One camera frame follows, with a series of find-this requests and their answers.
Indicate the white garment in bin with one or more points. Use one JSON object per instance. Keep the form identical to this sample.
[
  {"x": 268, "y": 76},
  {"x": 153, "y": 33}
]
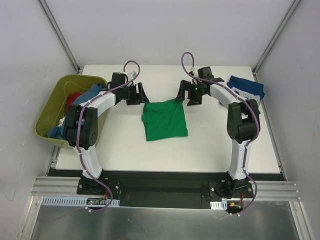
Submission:
[{"x": 61, "y": 121}]

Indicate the green t shirt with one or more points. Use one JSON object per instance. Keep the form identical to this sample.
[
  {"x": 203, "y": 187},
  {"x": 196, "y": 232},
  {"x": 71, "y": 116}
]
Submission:
[{"x": 164, "y": 120}]

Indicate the left frame post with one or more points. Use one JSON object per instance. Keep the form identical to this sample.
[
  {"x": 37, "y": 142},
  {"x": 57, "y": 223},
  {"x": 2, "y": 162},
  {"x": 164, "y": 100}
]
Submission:
[{"x": 59, "y": 34}]

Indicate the right slotted cable duct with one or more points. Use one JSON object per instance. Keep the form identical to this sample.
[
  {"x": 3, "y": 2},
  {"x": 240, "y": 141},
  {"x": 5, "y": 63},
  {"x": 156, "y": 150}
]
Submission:
[{"x": 219, "y": 205}]

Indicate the olive green plastic bin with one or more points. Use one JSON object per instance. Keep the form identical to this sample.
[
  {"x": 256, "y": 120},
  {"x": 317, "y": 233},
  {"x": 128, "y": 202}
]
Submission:
[{"x": 54, "y": 109}]

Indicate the slotted cable duct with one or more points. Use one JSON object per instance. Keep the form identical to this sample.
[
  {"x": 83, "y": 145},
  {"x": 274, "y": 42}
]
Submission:
[
  {"x": 219, "y": 205},
  {"x": 68, "y": 201}
]

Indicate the aluminium extrusion rail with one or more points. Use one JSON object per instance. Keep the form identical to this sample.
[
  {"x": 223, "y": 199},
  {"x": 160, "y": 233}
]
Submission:
[{"x": 57, "y": 185}]

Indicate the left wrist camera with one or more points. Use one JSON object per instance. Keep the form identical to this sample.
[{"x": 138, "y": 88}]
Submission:
[{"x": 131, "y": 75}]

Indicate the frame post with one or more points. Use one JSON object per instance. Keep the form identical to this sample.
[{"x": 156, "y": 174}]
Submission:
[
  {"x": 59, "y": 34},
  {"x": 294, "y": 5}
]

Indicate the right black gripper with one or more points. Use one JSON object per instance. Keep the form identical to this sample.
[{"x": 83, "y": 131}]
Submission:
[{"x": 189, "y": 91}]

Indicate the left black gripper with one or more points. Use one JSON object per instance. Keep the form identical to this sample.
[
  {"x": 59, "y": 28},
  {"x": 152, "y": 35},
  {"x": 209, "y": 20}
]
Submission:
[{"x": 136, "y": 93}]

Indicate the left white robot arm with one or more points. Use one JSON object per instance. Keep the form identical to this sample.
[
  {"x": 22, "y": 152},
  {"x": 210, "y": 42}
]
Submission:
[{"x": 80, "y": 128}]

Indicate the red t shirt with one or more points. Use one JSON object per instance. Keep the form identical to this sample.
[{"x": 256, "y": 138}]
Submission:
[{"x": 70, "y": 100}]

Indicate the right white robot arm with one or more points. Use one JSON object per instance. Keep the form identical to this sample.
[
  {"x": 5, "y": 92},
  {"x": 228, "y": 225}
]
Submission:
[{"x": 243, "y": 122}]

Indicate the teal blue t shirt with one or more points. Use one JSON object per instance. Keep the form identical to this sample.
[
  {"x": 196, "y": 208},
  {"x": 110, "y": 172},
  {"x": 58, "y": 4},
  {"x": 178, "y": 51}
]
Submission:
[{"x": 56, "y": 132}]

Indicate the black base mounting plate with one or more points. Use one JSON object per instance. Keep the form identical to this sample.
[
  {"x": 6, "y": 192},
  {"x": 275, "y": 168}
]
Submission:
[{"x": 193, "y": 202}]

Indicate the folded navy printed t shirt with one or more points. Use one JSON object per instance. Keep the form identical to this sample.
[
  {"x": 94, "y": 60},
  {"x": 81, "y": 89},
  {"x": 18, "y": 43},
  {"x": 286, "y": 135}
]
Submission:
[{"x": 246, "y": 89}]

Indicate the left slotted cable duct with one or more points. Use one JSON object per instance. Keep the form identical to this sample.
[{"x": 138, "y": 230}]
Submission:
[{"x": 68, "y": 201}]

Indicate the right frame post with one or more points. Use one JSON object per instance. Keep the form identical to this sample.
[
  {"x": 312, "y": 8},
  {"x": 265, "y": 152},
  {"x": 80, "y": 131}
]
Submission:
[{"x": 294, "y": 5}]

